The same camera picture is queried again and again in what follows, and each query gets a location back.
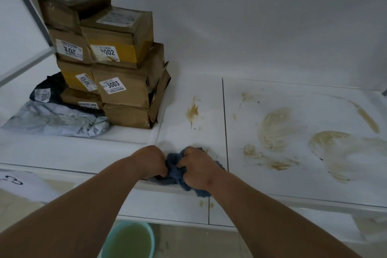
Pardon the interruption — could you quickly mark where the black plastic mailer bag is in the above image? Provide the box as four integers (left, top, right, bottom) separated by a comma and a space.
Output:
29, 72, 69, 106

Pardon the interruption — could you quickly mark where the white paper shelf label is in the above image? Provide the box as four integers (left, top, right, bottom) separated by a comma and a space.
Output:
0, 170, 58, 204

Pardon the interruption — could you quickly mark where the white metal shelving unit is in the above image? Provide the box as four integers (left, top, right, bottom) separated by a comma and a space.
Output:
0, 0, 387, 244

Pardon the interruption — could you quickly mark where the teal plastic bucket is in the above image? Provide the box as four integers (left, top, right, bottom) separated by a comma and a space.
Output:
99, 221, 155, 258

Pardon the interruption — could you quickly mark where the stack of labelled cardboard boxes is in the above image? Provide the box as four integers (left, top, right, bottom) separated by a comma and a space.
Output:
37, 0, 172, 130

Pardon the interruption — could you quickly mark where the blue cleaning cloth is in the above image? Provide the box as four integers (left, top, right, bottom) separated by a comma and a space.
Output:
148, 147, 226, 198

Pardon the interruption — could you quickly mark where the grey plastic mailer bag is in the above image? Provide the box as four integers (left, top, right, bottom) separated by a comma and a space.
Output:
1, 100, 111, 138

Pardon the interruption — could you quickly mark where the person's right forearm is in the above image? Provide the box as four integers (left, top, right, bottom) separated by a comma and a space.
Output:
206, 171, 363, 258

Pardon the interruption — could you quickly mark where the person's left forearm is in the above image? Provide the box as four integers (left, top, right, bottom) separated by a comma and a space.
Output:
0, 156, 143, 258

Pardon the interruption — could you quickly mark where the person's left hand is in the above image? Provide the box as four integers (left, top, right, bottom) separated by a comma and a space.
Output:
130, 145, 169, 180

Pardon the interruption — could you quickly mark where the person's right hand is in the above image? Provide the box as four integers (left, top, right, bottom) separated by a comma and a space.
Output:
177, 147, 226, 192

